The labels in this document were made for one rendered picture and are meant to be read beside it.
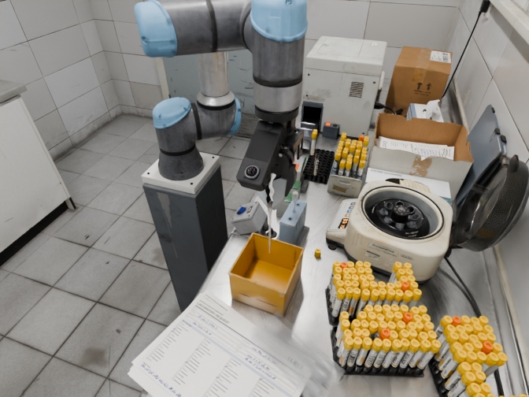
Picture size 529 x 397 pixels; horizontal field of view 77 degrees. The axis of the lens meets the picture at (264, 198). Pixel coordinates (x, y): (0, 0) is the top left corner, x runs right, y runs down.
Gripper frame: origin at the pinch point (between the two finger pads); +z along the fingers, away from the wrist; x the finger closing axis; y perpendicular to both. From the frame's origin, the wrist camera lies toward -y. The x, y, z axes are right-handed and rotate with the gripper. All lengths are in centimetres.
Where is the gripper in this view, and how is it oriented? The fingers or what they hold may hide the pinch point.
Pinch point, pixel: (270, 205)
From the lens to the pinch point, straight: 64.7
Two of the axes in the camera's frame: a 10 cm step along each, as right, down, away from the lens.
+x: -9.2, -2.5, 2.9
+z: 0.0, 7.6, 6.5
